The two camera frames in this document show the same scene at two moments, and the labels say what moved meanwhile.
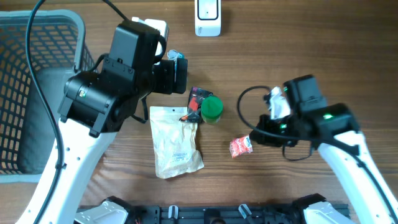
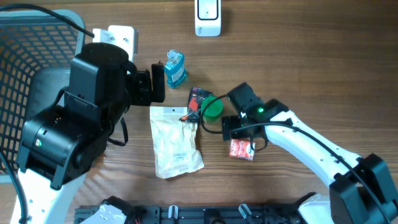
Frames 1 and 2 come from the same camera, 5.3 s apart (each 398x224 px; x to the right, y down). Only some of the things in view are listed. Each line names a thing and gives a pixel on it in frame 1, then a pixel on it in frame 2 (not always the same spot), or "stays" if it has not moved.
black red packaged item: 195,101 stays
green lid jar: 211,109 stays
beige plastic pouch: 175,142 stays
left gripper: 166,85 to 142,79
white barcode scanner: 208,18 stays
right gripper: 268,139 to 236,130
